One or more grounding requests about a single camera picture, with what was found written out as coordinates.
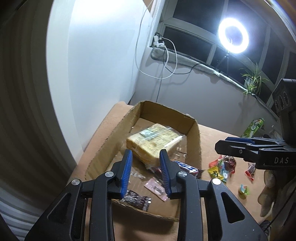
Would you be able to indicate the brown cardboard box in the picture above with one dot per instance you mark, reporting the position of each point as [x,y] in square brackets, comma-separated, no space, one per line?
[143,115]

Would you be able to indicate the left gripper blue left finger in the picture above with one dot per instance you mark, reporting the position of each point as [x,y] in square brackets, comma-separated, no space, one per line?
[64,219]

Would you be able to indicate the pink snack packet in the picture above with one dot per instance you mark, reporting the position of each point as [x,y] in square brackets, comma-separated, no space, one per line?
[156,188]

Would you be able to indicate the teal white snack packet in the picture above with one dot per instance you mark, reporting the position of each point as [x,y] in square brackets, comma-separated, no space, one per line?
[223,172]

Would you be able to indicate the gloved right hand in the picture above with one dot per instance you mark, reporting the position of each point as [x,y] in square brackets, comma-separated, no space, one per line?
[273,182]

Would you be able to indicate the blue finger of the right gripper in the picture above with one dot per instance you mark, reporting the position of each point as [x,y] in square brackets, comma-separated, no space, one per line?
[235,149]
[240,140]

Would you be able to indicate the black light tripod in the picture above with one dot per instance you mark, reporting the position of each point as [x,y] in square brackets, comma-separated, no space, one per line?
[225,59]

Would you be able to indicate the green potted plant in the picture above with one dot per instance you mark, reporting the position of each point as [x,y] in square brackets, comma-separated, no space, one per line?
[253,80]

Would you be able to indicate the green jelly cup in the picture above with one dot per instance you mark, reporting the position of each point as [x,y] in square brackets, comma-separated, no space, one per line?
[243,190]

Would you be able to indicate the black white candy packet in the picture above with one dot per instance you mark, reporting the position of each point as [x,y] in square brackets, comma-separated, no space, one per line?
[136,200]

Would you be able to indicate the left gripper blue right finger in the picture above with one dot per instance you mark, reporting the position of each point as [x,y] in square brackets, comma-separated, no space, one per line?
[227,218]

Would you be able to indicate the packaged sliced bread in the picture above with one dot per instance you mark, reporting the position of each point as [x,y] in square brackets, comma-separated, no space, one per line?
[147,143]

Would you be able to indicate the grey window sill cloth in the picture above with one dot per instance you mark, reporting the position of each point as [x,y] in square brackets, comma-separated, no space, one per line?
[159,54]

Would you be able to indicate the white ring light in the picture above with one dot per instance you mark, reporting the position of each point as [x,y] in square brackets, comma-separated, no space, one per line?
[233,35]

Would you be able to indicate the white power strip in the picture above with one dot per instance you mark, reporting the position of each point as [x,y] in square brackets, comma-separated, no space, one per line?
[158,41]

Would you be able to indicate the brown snickers bar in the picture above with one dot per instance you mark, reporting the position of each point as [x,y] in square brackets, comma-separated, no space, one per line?
[197,173]

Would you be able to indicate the yellow snack packet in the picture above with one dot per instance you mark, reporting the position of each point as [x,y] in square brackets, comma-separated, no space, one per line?
[215,173]

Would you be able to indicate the red dates clear bag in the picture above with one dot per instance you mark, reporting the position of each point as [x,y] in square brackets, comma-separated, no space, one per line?
[226,163]

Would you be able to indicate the dark red snack bag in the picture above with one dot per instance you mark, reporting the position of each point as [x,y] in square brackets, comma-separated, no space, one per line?
[250,172]

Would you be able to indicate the green drink carton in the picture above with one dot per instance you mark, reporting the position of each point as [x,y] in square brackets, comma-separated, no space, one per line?
[254,126]

